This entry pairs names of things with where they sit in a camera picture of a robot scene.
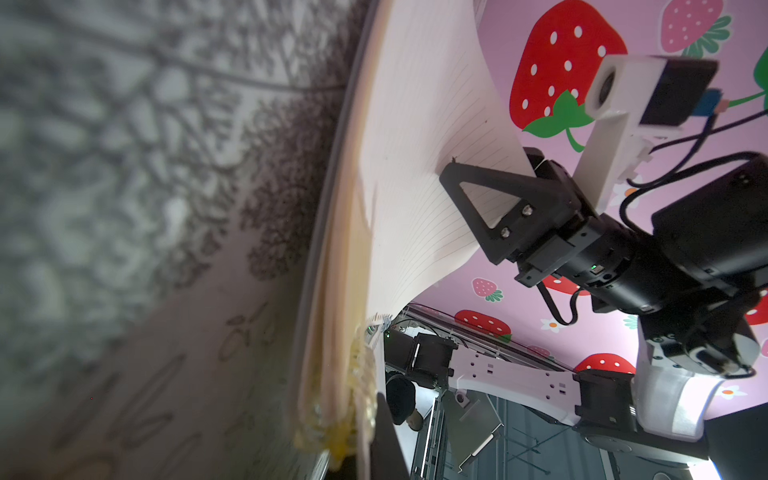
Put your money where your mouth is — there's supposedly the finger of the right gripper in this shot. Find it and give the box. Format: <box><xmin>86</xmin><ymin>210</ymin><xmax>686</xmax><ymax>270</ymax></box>
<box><xmin>439</xmin><ymin>158</ymin><xmax>582</xmax><ymax>264</ymax></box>

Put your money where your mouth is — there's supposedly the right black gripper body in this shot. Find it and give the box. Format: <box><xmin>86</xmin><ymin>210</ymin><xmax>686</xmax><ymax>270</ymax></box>
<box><xmin>516</xmin><ymin>147</ymin><xmax>660</xmax><ymax>315</ymax></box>

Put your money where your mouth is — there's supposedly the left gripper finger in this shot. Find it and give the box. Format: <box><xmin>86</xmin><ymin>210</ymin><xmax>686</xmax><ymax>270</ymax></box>
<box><xmin>355</xmin><ymin>393</ymin><xmax>410</xmax><ymax>480</ymax></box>

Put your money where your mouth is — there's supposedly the white spiral notebook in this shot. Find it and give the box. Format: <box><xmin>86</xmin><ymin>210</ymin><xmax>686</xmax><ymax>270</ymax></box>
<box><xmin>287</xmin><ymin>1</ymin><xmax>533</xmax><ymax>479</ymax></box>

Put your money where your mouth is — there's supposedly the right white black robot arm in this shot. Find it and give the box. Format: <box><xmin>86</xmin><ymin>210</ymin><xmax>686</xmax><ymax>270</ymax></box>
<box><xmin>383</xmin><ymin>151</ymin><xmax>767</xmax><ymax>463</ymax></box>

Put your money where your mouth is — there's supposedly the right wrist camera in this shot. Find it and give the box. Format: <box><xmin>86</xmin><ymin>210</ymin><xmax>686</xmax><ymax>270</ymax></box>
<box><xmin>573</xmin><ymin>55</ymin><xmax>719</xmax><ymax>213</ymax></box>

